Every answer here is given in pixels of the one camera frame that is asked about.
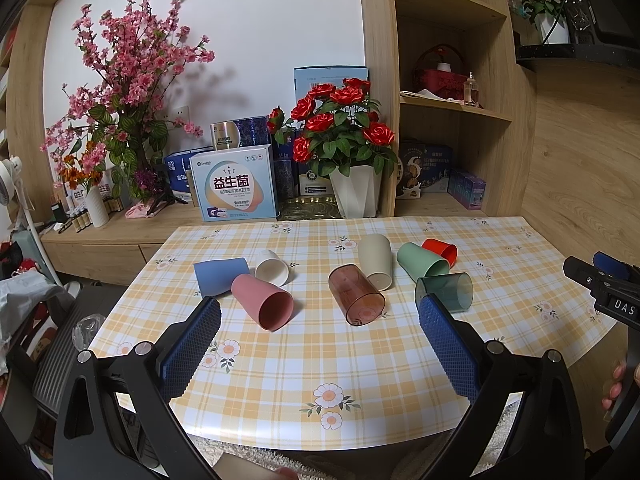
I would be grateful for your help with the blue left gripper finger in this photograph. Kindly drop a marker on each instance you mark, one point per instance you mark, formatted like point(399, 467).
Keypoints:
point(610, 266)

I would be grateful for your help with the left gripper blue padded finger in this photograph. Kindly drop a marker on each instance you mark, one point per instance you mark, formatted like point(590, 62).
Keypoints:
point(183, 345)
point(454, 355)

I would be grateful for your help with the blue plastic cup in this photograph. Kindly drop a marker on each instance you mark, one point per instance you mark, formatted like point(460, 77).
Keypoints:
point(215, 277)

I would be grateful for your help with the transparent dark teal cup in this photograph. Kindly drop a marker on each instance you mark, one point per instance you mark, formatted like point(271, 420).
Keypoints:
point(454, 291)

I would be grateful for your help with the mint green plastic cup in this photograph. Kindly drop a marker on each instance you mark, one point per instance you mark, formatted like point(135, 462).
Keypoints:
point(421, 263)

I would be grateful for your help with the transparent red plastic cup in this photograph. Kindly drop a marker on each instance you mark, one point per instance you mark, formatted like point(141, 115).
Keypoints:
point(359, 300)

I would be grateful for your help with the pink plastic cup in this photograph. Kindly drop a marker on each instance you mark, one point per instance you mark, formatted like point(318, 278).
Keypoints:
point(268, 305)

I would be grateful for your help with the beige plastic cup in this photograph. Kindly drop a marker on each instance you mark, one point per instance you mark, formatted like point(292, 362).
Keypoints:
point(376, 260)

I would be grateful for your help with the white plastic cup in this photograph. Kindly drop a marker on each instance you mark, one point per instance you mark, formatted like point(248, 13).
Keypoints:
point(271, 268)

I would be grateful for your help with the person's right hand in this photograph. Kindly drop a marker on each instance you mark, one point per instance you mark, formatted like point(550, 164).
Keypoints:
point(614, 387)

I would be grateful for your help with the wooden low cabinet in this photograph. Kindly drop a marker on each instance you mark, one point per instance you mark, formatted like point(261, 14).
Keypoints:
point(116, 252)

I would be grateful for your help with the yellow plaid tablecloth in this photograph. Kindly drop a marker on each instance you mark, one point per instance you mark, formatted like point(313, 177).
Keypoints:
point(319, 383)

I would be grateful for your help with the purple small box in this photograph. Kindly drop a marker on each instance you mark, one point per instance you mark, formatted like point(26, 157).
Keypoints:
point(467, 189)

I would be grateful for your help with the white cylindrical vase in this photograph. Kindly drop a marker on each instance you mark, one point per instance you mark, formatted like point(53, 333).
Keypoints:
point(96, 208)

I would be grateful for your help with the light blue probiotic box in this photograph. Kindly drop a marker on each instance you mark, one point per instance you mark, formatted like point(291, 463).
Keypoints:
point(235, 184)

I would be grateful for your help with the dark illustrated box on shelf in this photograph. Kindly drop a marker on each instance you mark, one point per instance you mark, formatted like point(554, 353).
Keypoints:
point(423, 168)

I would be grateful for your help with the blue white package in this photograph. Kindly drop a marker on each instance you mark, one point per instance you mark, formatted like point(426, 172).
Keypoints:
point(177, 164)

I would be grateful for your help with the small glass perfume bottle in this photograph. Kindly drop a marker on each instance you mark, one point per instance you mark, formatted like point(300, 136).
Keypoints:
point(471, 92)

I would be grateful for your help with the silver tin box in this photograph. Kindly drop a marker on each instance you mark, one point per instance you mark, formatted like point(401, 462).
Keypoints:
point(225, 135)

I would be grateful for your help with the white fan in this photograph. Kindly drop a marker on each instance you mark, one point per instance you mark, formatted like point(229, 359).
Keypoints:
point(12, 186)

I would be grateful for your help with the red basket on shelf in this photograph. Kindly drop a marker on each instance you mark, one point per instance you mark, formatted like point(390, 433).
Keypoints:
point(442, 71)

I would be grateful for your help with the red roses in white pot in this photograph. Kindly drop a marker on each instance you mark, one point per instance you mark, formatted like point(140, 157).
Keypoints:
point(336, 132)

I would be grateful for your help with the pink blossom artificial plant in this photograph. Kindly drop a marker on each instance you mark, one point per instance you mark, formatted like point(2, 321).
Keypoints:
point(115, 125)

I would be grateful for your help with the pink roses in white pot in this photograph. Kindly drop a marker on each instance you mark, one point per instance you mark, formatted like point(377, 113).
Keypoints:
point(549, 17)

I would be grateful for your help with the wooden shelf unit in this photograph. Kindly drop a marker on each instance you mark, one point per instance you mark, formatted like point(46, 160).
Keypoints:
point(493, 141)

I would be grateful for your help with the tall light blue box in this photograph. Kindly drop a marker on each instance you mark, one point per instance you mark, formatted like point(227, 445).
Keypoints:
point(306, 78)

